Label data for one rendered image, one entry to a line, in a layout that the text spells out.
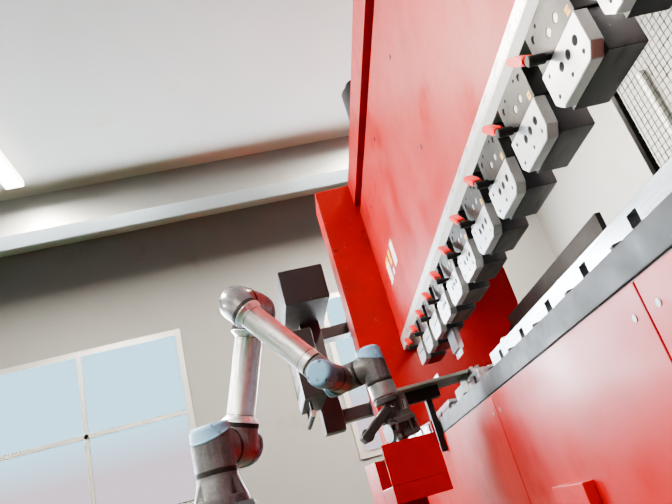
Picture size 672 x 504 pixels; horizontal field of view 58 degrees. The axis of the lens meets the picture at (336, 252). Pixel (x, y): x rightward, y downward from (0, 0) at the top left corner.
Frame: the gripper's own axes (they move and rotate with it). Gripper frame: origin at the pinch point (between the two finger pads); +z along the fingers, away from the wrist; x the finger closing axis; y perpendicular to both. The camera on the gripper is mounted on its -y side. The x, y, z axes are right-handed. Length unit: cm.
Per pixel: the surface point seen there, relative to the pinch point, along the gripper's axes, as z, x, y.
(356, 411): -41, 173, 48
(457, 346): -32, 26, 44
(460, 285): -42, -12, 32
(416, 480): 2.8, -4.9, 0.0
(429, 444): -4.3, -5.0, 7.2
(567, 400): -1, -76, 3
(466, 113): -68, -62, 23
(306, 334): -82, 136, 25
